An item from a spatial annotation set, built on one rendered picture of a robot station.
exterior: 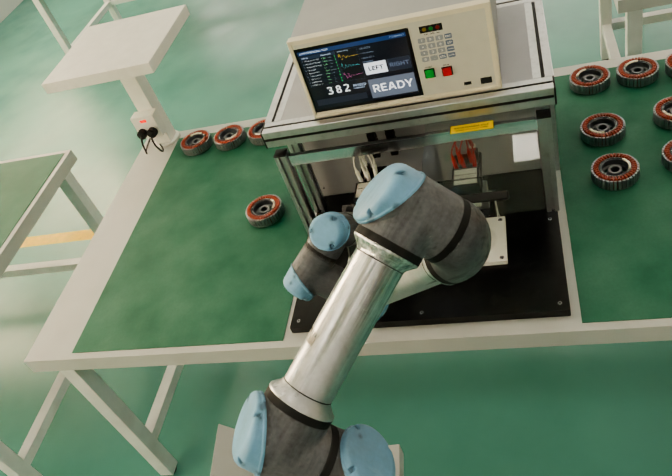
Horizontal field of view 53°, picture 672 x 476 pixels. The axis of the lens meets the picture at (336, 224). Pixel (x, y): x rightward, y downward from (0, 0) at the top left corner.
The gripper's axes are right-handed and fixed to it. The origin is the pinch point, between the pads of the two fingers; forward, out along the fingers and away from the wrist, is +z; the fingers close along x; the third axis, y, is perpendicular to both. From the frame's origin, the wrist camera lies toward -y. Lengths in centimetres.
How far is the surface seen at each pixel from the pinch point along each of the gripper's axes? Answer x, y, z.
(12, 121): 334, 53, 226
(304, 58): 11.5, 39.3, -20.4
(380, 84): -4.1, 34.4, -13.4
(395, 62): -8.2, 38.6, -16.5
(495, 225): -28.7, 3.3, 7.9
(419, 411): -2, -61, 58
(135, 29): 85, 59, 20
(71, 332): 83, -31, -8
